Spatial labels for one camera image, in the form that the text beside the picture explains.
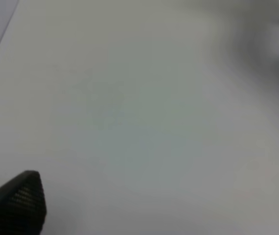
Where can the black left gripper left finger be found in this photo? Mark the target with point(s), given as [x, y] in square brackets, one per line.
[22, 205]

